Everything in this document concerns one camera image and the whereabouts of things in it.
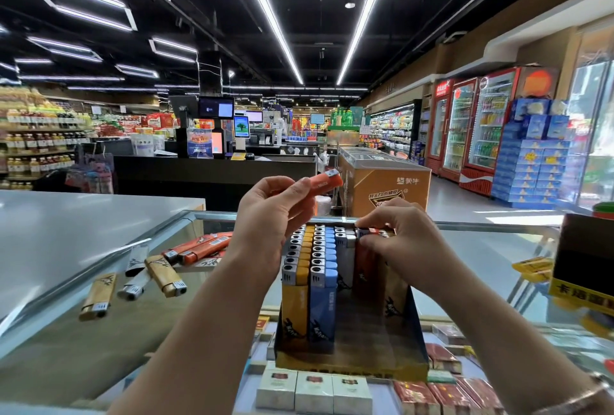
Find person's right hand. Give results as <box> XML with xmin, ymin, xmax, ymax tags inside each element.
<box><xmin>357</xmin><ymin>197</ymin><xmax>462</xmax><ymax>294</ymax></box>

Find person's left hand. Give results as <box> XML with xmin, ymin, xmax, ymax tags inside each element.
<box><xmin>225</xmin><ymin>174</ymin><xmax>318</xmax><ymax>277</ymax></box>

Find yellow patterned lighter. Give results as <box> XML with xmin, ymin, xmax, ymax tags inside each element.
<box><xmin>382</xmin><ymin>261</ymin><xmax>412</xmax><ymax>320</ymax></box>

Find pile of yellow red lighters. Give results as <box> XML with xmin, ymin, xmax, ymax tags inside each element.
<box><xmin>79</xmin><ymin>230</ymin><xmax>234</xmax><ymax>320</ymax></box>

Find grey white patterned lighter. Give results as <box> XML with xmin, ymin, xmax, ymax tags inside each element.
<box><xmin>336</xmin><ymin>227</ymin><xmax>358</xmax><ymax>288</ymax></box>

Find red orange lighter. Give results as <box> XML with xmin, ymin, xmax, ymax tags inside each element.
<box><xmin>307</xmin><ymin>168</ymin><xmax>345</xmax><ymax>193</ymax></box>

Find row of blue lighters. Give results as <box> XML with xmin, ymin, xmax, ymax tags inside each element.
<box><xmin>307</xmin><ymin>224</ymin><xmax>340</xmax><ymax>346</ymax></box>

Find blue yellow lighter display box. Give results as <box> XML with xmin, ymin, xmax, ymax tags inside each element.
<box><xmin>276</xmin><ymin>222</ymin><xmax>431</xmax><ymax>382</ymax></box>

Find black yellow display box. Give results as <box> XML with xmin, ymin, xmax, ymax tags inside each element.
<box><xmin>549</xmin><ymin>213</ymin><xmax>614</xmax><ymax>315</ymax></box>

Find person's right forearm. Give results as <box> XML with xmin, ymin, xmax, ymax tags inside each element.
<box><xmin>427</xmin><ymin>256</ymin><xmax>614</xmax><ymax>415</ymax></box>

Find person's left forearm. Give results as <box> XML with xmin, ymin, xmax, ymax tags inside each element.
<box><xmin>110</xmin><ymin>261</ymin><xmax>279</xmax><ymax>415</ymax></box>

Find glass display case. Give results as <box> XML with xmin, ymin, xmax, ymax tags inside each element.
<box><xmin>0</xmin><ymin>208</ymin><xmax>614</xmax><ymax>415</ymax></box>

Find stack of blue cartons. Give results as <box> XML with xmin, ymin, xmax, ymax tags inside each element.
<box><xmin>492</xmin><ymin>98</ymin><xmax>574</xmax><ymax>206</ymax></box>

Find brown cardboard carton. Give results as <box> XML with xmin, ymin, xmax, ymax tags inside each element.
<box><xmin>338</xmin><ymin>148</ymin><xmax>433</xmax><ymax>219</ymax></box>

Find black checkout counter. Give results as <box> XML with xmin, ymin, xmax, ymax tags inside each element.
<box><xmin>113</xmin><ymin>155</ymin><xmax>318</xmax><ymax>211</ymax></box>

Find blue poster screen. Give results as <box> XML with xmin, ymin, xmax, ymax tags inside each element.
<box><xmin>187</xmin><ymin>130</ymin><xmax>216</xmax><ymax>160</ymax></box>

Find open refrigerated chiller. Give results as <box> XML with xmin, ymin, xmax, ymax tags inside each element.
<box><xmin>367</xmin><ymin>100</ymin><xmax>423</xmax><ymax>160</ymax></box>

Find red drink fridge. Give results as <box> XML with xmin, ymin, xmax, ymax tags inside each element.
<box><xmin>460</xmin><ymin>67</ymin><xmax>519</xmax><ymax>195</ymax></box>
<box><xmin>427</xmin><ymin>78</ymin><xmax>454</xmax><ymax>169</ymax></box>
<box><xmin>443</xmin><ymin>76</ymin><xmax>479</xmax><ymax>181</ymax></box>

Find black checkout monitor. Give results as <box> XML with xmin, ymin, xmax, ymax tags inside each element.
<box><xmin>198</xmin><ymin>98</ymin><xmax>236</xmax><ymax>121</ymax></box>

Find row of cigarette packs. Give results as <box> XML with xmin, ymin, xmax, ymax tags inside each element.
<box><xmin>251</xmin><ymin>318</ymin><xmax>510</xmax><ymax>415</ymax></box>

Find hanging plastic bags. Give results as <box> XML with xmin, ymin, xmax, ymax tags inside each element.
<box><xmin>65</xmin><ymin>146</ymin><xmax>116</xmax><ymax>195</ymax></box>

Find orange round sign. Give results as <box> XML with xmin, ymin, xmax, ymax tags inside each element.
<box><xmin>518</xmin><ymin>66</ymin><xmax>560</xmax><ymax>99</ymax></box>

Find long ceiling light strip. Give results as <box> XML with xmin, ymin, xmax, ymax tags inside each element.
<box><xmin>232</xmin><ymin>0</ymin><xmax>304</xmax><ymax>85</ymax></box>
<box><xmin>336</xmin><ymin>0</ymin><xmax>397</xmax><ymax>85</ymax></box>

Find glass entrance doors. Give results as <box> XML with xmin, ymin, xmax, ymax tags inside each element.
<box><xmin>571</xmin><ymin>30</ymin><xmax>614</xmax><ymax>208</ymax></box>

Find grocery rack with bottles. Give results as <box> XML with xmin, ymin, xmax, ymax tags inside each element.
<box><xmin>0</xmin><ymin>88</ymin><xmax>92</xmax><ymax>190</ymax></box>

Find silver bracelet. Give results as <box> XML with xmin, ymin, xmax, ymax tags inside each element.
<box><xmin>532</xmin><ymin>376</ymin><xmax>610</xmax><ymax>415</ymax></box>

